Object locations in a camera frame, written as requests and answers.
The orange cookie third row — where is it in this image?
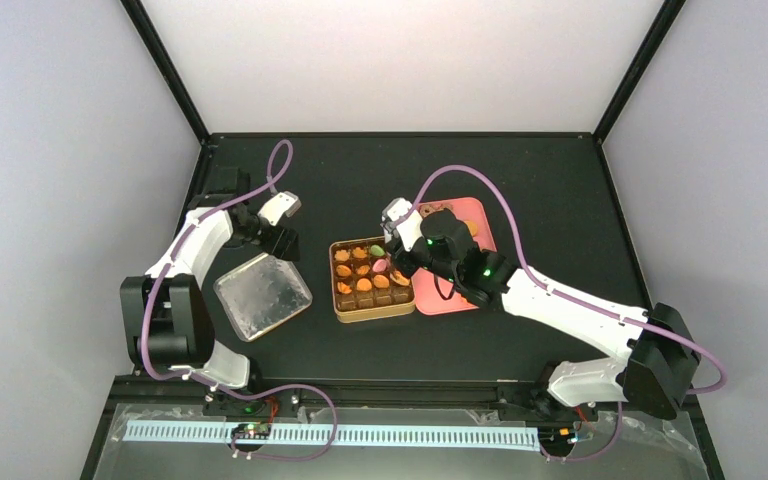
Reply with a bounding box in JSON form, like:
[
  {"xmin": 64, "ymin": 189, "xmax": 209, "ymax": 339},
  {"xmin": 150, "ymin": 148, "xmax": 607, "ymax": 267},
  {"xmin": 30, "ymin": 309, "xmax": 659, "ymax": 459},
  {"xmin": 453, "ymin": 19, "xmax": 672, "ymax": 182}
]
[
  {"xmin": 336, "ymin": 282, "xmax": 352, "ymax": 295},
  {"xmin": 390, "ymin": 270, "xmax": 411, "ymax": 287},
  {"xmin": 372, "ymin": 274, "xmax": 390, "ymax": 289}
]

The green round macaron cookie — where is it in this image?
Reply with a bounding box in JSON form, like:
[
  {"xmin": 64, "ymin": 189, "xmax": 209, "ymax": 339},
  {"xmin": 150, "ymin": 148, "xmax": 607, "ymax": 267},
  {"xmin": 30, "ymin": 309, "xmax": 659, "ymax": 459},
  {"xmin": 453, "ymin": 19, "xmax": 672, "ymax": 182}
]
[{"xmin": 368, "ymin": 244, "xmax": 386, "ymax": 257}]

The gold cookie tin box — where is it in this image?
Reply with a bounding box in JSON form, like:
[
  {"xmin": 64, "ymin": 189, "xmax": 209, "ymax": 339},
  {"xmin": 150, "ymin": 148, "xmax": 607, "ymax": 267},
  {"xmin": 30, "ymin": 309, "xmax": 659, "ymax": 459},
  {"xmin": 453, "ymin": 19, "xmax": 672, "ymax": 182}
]
[{"xmin": 329, "ymin": 236, "xmax": 416, "ymax": 324}]

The round waffle cookie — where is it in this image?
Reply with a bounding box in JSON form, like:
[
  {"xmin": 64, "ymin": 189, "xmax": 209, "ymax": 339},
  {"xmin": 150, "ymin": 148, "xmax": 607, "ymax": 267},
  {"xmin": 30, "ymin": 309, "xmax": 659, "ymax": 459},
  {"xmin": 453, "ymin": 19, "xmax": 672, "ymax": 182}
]
[{"xmin": 355, "ymin": 278, "xmax": 373, "ymax": 292}]

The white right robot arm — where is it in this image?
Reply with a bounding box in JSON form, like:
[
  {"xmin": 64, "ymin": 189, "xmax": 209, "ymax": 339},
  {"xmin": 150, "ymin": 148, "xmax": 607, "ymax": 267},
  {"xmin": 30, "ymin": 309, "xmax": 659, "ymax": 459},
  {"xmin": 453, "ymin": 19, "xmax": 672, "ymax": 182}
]
[{"xmin": 382, "ymin": 210, "xmax": 701, "ymax": 420}]

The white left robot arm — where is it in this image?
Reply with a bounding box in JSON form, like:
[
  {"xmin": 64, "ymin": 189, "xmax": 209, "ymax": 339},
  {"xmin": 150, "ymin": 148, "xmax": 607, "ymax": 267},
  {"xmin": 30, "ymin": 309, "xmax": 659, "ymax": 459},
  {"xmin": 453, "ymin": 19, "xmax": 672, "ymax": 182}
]
[{"xmin": 120, "ymin": 169, "xmax": 301, "ymax": 390}]

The pink plastic tray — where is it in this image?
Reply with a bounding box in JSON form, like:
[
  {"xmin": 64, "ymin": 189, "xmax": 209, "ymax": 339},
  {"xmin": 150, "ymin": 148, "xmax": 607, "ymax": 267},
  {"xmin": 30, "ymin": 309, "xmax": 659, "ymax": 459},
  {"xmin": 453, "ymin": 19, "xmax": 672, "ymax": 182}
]
[{"xmin": 411, "ymin": 197, "xmax": 497, "ymax": 316}]

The silver tin lid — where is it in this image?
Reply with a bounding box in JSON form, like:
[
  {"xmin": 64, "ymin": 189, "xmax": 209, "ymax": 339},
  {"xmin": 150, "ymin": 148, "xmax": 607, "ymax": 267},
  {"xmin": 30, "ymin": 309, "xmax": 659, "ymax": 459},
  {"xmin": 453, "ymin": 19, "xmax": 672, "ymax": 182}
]
[{"xmin": 214, "ymin": 253, "xmax": 313, "ymax": 342}]

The pink round macaron cookie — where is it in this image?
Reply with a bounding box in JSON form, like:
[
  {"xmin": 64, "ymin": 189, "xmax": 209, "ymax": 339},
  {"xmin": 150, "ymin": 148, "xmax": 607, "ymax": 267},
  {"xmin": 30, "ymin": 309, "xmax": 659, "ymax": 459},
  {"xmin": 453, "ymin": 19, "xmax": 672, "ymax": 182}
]
[{"xmin": 371, "ymin": 259, "xmax": 388, "ymax": 273}]

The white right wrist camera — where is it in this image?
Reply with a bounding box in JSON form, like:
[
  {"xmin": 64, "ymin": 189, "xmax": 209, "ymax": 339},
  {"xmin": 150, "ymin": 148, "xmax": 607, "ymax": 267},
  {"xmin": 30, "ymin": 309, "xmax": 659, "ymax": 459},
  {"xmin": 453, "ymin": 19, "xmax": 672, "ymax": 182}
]
[{"xmin": 381, "ymin": 197, "xmax": 423, "ymax": 252}]

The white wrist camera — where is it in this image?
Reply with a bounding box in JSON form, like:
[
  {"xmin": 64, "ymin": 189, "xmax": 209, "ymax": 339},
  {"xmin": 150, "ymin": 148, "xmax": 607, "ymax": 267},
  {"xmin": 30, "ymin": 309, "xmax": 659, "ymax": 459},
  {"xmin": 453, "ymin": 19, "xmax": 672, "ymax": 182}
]
[
  {"xmin": 381, "ymin": 197, "xmax": 423, "ymax": 252},
  {"xmin": 258, "ymin": 191, "xmax": 302, "ymax": 226}
]

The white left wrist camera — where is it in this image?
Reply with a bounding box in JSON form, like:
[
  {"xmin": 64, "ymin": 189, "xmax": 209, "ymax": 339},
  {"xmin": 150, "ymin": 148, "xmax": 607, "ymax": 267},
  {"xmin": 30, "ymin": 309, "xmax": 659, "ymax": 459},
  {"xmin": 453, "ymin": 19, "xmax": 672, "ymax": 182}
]
[{"xmin": 258, "ymin": 191, "xmax": 302, "ymax": 226}]

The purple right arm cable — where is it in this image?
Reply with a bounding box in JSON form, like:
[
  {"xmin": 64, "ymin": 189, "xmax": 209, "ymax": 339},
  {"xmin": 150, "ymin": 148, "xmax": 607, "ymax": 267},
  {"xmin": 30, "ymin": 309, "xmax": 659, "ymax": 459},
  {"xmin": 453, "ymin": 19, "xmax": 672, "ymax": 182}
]
[{"xmin": 397, "ymin": 164, "xmax": 728, "ymax": 462}]

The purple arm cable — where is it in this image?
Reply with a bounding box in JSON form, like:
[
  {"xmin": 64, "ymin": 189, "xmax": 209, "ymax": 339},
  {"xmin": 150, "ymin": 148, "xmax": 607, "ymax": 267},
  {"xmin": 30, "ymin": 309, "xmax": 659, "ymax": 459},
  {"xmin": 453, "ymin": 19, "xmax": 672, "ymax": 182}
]
[
  {"xmin": 140, "ymin": 139, "xmax": 339, "ymax": 464},
  {"xmin": 397, "ymin": 164, "xmax": 728, "ymax": 462}
]

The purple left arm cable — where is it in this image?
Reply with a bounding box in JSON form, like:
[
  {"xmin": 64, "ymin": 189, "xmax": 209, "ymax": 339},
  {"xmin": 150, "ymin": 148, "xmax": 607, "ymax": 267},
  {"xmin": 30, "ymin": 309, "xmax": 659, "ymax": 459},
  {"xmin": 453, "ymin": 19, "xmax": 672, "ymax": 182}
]
[{"xmin": 140, "ymin": 139, "xmax": 339, "ymax": 464}]

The light blue slotted cable duct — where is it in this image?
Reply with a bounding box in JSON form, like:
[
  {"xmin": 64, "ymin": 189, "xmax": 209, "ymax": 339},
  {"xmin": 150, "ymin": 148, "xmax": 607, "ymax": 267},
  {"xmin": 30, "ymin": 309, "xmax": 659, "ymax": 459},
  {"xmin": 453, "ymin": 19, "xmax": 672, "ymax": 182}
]
[{"xmin": 121, "ymin": 420, "xmax": 540, "ymax": 452}]

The black enclosure frame post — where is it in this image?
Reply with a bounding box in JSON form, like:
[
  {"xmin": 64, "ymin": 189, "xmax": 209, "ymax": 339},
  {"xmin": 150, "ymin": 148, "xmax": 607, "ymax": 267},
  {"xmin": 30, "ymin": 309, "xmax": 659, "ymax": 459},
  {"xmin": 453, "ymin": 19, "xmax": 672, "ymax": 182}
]
[{"xmin": 120, "ymin": 0, "xmax": 210, "ymax": 144}]

